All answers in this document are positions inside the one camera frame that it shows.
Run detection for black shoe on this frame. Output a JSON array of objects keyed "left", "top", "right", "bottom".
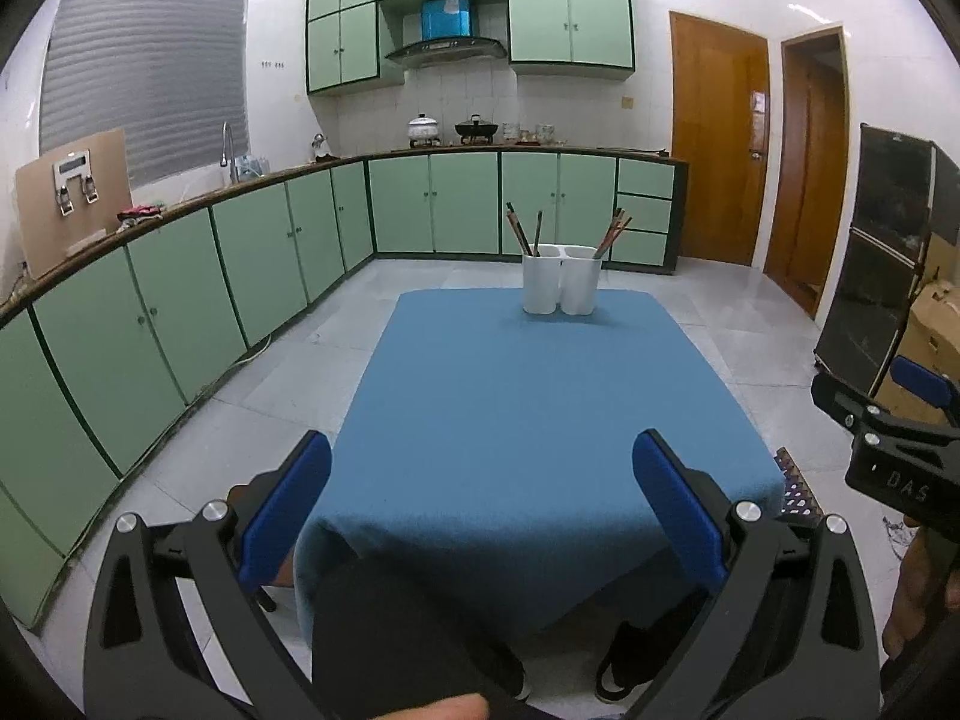
[{"left": 594, "top": 621, "right": 677, "bottom": 704}]

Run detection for wooden door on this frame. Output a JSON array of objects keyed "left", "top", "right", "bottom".
[
  {"left": 765, "top": 26, "right": 850, "bottom": 316},
  {"left": 670, "top": 11, "right": 770, "bottom": 265}
]

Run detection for range hood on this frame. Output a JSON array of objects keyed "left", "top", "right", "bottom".
[{"left": 381, "top": 0, "right": 508, "bottom": 70}]

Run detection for cardboard board with clips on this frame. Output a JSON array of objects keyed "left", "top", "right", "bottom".
[{"left": 14, "top": 128, "right": 132, "bottom": 280}]

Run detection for sink faucet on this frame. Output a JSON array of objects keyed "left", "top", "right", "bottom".
[{"left": 220, "top": 121, "right": 238, "bottom": 185}]

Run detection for white twin utensil holder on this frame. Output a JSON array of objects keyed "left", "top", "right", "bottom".
[{"left": 523, "top": 244, "right": 602, "bottom": 316}]

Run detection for green upper cabinets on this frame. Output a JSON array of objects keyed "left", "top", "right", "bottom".
[{"left": 304, "top": 0, "right": 636, "bottom": 94}]

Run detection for white cooking pot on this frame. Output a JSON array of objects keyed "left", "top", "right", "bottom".
[{"left": 407, "top": 112, "right": 441, "bottom": 148}]

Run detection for grey window blind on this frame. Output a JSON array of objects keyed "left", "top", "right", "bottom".
[{"left": 39, "top": 0, "right": 249, "bottom": 187}]

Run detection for blue tablecloth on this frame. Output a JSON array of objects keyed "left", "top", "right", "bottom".
[{"left": 295, "top": 288, "right": 784, "bottom": 634}]

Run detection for green lower kitchen cabinets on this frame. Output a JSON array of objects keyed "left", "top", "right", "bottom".
[{"left": 2, "top": 146, "right": 688, "bottom": 626}]

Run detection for black wok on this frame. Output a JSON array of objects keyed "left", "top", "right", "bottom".
[{"left": 454, "top": 114, "right": 498, "bottom": 145}]

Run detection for person's right hand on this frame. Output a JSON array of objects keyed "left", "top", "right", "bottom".
[{"left": 882, "top": 517, "right": 960, "bottom": 660}]

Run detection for cardboard box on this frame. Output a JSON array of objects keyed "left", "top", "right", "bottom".
[{"left": 875, "top": 234, "right": 958, "bottom": 424}]

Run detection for black glass cabinet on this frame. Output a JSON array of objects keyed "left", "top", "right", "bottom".
[{"left": 815, "top": 124, "right": 958, "bottom": 395}]

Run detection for person's black trouser leg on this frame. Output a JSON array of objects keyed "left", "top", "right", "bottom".
[{"left": 313, "top": 559, "right": 532, "bottom": 718}]

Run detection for patterned floor mat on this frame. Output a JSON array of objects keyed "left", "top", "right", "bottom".
[{"left": 775, "top": 447, "right": 825, "bottom": 523}]

